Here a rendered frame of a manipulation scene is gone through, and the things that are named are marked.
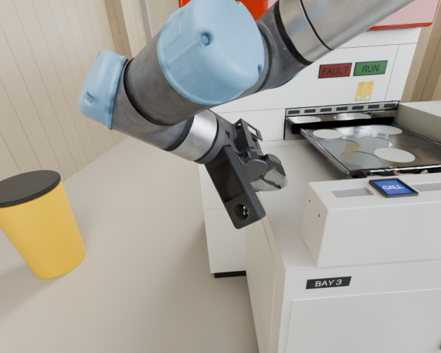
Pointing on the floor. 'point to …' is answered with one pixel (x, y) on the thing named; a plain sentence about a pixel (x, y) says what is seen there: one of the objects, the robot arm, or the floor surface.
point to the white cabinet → (348, 303)
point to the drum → (38, 221)
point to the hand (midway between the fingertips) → (281, 187)
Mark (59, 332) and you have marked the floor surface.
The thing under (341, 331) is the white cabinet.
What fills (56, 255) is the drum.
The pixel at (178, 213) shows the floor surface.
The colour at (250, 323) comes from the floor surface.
